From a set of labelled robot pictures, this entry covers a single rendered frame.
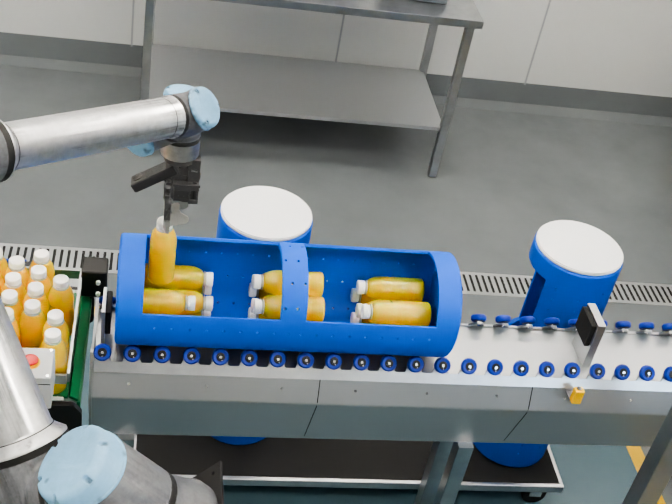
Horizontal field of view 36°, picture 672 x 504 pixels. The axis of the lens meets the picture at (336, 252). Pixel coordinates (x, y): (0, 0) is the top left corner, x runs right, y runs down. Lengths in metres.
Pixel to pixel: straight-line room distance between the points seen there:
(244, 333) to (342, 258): 0.39
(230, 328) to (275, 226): 0.55
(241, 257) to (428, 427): 0.73
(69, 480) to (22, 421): 0.19
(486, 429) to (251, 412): 0.69
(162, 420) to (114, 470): 1.10
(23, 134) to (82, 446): 0.55
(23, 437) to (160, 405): 0.91
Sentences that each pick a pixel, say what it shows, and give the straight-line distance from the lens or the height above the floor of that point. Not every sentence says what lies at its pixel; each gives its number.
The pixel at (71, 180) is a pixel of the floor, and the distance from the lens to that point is 5.01.
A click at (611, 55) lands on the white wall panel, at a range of 6.37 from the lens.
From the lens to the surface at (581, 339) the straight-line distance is 2.99.
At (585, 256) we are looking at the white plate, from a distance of 3.27.
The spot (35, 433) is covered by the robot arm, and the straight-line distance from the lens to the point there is 1.93.
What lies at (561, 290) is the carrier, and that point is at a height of 0.95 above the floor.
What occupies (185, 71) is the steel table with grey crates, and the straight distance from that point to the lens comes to 5.40.
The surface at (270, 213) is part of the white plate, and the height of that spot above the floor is 1.04.
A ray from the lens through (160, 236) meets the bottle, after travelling 2.55.
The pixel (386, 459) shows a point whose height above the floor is 0.15.
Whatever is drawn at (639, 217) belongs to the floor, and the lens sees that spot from 5.63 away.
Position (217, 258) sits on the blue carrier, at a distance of 2.79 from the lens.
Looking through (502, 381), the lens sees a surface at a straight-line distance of 2.89.
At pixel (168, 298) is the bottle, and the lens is 2.61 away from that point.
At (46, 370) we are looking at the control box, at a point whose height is 1.10.
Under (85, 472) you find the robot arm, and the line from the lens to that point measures 1.77.
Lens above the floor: 2.81
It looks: 37 degrees down
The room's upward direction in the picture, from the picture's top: 11 degrees clockwise
